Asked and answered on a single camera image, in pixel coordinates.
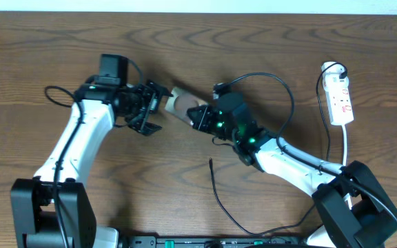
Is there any white power strip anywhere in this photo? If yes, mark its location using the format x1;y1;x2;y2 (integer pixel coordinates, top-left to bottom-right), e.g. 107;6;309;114
323;74;354;126

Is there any black camera cable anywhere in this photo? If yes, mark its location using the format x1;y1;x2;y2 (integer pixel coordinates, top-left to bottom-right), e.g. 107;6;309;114
43;58;144;248
214;72;397;248

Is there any white USB charger plug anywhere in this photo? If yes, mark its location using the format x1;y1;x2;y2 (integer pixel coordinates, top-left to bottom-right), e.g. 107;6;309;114
321;61;348;79

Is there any white power strip cord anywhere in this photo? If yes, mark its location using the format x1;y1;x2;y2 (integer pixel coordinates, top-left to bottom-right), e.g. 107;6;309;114
341;123;353;209

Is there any black charging cable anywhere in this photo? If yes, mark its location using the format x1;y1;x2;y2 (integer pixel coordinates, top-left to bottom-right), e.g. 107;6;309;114
208;61;349;237

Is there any black left camera cable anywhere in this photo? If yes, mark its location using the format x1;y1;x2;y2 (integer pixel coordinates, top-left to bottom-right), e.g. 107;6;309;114
43;58;144;248

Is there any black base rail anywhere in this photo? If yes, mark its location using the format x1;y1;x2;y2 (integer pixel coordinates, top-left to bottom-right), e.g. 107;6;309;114
118;236;307;248

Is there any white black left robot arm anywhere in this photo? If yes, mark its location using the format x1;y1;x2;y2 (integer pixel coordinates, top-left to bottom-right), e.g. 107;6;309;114
10;81;170;247

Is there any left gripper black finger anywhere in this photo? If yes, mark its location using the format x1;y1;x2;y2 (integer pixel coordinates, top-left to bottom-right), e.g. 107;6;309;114
128;119;162;136
146;79;173;99

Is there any black right camera cable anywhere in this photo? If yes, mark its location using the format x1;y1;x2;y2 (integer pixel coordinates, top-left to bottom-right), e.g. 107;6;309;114
214;72;397;248

